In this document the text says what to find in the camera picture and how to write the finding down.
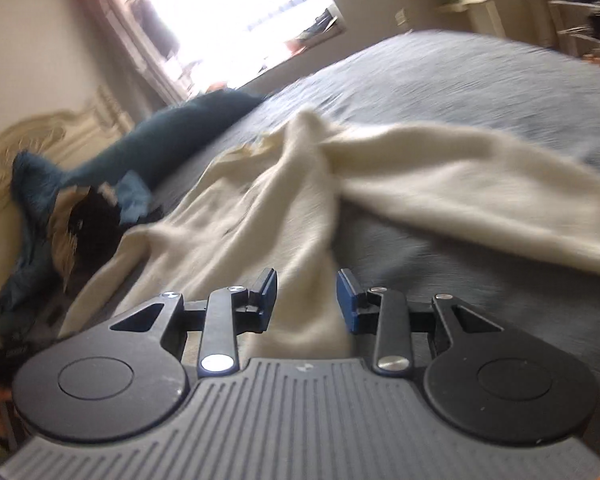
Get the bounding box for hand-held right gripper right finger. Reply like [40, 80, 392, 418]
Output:
[336, 268, 506, 376]

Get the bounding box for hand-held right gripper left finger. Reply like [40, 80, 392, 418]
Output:
[110, 267, 279, 377]

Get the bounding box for white fleece sweater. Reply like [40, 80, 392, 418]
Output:
[60, 107, 600, 361]

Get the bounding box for beige garment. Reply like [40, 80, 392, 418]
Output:
[47, 190, 88, 271]

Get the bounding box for black printed garment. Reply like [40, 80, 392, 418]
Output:
[65, 185, 163, 281]

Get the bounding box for light blue cloth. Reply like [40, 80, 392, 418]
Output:
[100, 172, 153, 226]

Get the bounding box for blue duvet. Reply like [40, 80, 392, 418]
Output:
[0, 152, 81, 321]

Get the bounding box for long blue pillow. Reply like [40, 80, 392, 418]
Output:
[75, 87, 266, 186]

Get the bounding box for cream carved headboard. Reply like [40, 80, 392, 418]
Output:
[0, 85, 136, 281]

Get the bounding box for cream desk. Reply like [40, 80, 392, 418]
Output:
[430, 0, 556, 48]

